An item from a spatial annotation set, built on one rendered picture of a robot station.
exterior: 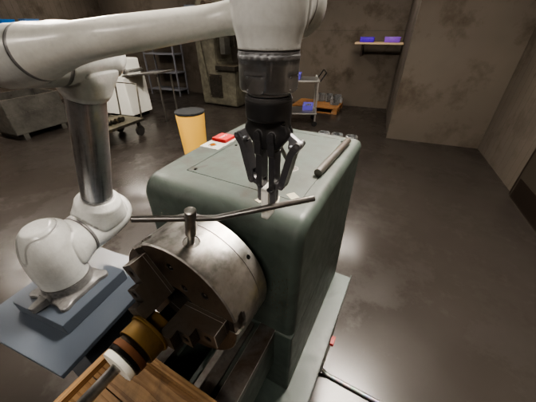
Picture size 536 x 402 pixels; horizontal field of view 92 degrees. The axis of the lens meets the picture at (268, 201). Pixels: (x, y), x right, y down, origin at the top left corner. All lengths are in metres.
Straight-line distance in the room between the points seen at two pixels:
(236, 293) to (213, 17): 0.52
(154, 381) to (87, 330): 0.41
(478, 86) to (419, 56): 0.95
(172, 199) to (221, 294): 0.31
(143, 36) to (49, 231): 0.70
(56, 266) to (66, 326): 0.20
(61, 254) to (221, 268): 0.65
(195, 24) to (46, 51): 0.26
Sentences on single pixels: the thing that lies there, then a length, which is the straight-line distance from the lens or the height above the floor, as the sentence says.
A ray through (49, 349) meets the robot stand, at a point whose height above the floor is 0.75.
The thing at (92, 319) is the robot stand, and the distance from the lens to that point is 1.16.
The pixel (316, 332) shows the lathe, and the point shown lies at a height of 0.54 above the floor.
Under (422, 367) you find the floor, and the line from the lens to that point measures 1.94.
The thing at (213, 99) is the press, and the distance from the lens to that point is 6.99.
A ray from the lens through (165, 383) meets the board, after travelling 0.80.
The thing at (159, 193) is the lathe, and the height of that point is 1.22.
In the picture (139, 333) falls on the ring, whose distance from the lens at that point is 0.59.
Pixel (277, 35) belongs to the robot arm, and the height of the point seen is 1.58.
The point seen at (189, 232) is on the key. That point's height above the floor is 1.27.
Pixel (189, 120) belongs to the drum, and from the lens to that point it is 3.79.
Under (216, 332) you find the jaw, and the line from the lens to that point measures 0.56.
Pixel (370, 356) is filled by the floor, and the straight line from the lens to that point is 1.86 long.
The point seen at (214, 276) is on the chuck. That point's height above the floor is 1.20.
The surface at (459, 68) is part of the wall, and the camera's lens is 4.96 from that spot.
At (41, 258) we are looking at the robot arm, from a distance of 1.07.
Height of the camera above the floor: 1.59
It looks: 34 degrees down
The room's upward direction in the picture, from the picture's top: straight up
